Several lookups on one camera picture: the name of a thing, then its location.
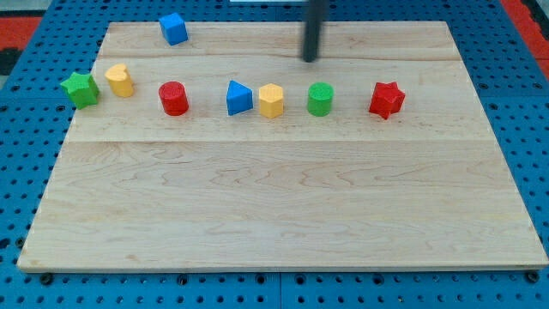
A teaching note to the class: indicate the yellow heart block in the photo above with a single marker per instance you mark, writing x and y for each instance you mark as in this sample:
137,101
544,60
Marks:
120,81

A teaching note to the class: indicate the yellow hexagon block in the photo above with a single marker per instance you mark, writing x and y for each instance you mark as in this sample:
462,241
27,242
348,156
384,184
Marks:
271,100

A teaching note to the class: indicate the green cylinder block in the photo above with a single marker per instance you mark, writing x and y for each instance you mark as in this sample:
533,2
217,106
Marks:
320,97

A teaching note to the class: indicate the light wooden board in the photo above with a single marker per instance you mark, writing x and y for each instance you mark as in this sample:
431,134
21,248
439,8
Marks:
135,190

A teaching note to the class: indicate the red star block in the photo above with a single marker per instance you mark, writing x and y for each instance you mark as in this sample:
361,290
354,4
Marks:
386,99

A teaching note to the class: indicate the blue triangle block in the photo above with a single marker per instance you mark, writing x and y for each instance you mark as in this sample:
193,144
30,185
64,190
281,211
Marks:
239,98

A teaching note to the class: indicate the blue cube block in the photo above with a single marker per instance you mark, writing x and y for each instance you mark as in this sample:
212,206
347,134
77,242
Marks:
173,29

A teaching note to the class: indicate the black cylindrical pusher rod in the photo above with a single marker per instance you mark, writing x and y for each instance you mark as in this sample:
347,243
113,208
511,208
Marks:
314,17

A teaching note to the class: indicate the green star block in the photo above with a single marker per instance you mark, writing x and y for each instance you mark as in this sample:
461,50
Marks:
81,89

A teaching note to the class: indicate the red cylinder block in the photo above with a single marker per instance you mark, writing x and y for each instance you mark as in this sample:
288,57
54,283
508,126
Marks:
173,98

